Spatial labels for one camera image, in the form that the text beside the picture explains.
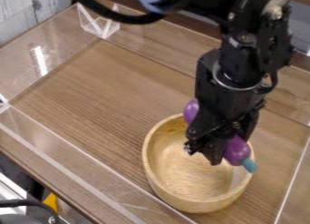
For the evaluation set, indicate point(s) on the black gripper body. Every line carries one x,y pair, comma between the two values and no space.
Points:
229,91

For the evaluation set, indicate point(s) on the clear acrylic barrier wall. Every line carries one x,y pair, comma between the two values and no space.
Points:
78,142

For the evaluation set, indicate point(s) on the brown wooden bowl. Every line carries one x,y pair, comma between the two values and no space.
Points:
185,180

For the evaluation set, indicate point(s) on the purple toy eggplant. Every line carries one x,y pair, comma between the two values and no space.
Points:
238,150

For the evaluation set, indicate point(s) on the clear acrylic corner bracket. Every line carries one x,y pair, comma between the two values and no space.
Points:
99,26

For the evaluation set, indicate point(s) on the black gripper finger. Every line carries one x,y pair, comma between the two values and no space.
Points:
213,152
247,123

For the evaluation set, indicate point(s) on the yellow black device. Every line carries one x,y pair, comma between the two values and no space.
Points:
43,213

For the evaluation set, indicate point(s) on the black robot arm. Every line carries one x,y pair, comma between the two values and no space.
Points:
254,25

